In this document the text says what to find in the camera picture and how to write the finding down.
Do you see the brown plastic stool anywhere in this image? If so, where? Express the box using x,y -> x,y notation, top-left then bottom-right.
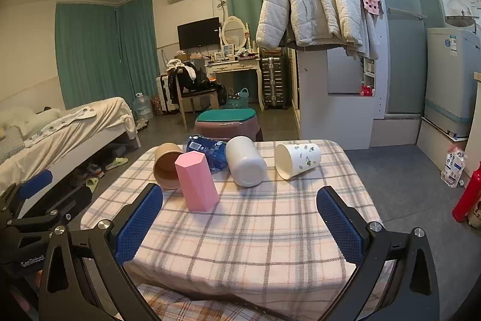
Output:
194,114 -> 264,142

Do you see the pile of clothes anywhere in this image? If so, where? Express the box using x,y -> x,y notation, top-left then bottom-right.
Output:
167,58 -> 212,98

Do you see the frosted glass sliding door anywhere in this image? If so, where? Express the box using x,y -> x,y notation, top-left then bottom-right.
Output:
364,0 -> 446,116

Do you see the white washing machine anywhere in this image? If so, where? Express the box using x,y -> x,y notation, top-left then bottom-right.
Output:
424,27 -> 481,140

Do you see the oval white mirror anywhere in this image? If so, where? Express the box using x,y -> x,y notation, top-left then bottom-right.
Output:
221,16 -> 251,49

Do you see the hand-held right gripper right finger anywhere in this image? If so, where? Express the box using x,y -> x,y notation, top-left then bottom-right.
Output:
316,186 -> 452,321

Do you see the black television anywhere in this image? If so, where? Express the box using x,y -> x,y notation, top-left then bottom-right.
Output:
177,17 -> 221,50

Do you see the white dressing table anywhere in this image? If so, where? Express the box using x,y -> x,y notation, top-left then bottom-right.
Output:
205,57 -> 264,112

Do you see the red bottle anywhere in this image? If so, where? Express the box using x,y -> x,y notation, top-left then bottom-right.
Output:
452,162 -> 481,225

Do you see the pink hexagonal cup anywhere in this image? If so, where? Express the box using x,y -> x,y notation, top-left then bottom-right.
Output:
175,151 -> 220,212

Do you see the plaid tablecloth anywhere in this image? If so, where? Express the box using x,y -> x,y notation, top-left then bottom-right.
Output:
80,139 -> 384,321

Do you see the green seat cushion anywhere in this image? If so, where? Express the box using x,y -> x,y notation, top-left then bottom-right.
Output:
196,109 -> 256,123

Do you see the silver suitcase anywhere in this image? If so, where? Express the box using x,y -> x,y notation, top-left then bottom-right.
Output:
260,56 -> 290,110

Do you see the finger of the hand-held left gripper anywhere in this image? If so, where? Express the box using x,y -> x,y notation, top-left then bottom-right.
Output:
0,168 -> 54,221
5,187 -> 93,232

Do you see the white bed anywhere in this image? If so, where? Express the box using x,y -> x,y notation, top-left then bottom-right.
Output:
0,97 -> 142,196

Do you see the teal plastic basket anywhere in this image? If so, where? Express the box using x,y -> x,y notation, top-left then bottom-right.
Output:
225,88 -> 250,110

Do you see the printed white cloth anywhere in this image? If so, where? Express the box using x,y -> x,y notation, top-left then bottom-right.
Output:
24,110 -> 97,149

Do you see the orange plaid cloth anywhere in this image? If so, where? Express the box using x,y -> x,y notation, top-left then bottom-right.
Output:
137,283 -> 286,321

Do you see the white pillow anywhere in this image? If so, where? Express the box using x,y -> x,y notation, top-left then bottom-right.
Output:
0,107 -> 61,137

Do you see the white cup with green print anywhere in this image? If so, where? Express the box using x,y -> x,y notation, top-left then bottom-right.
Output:
274,143 -> 322,181

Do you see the wooden chair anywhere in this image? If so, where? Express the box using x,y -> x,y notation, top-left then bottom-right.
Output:
176,61 -> 221,132

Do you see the green slipper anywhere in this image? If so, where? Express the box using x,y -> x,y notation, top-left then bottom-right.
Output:
105,157 -> 129,171

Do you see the clear water jug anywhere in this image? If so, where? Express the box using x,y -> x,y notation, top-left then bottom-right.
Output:
132,92 -> 154,122

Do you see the plain white cup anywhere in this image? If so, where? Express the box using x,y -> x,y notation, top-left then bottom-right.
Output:
225,136 -> 268,188

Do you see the blue patterned cup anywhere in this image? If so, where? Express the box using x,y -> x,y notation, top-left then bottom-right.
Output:
183,135 -> 228,173

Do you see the white plastic bag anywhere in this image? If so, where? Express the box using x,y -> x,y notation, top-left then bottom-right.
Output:
440,147 -> 467,188

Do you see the brown paper cup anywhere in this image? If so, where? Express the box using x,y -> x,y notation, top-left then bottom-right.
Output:
153,143 -> 187,191

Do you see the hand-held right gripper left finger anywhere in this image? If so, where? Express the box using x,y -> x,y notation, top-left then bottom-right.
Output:
38,183 -> 166,321

